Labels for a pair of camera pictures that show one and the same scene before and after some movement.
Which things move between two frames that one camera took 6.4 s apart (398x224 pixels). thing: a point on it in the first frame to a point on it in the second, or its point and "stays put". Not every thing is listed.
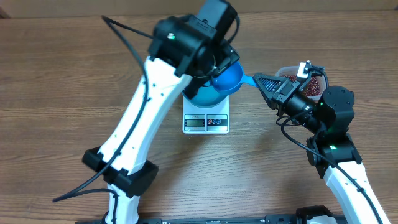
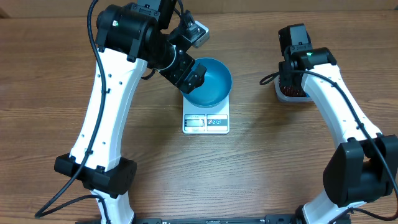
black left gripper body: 221,61 to 178,69
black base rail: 241,219 stays put
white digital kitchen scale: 198,120 stays put
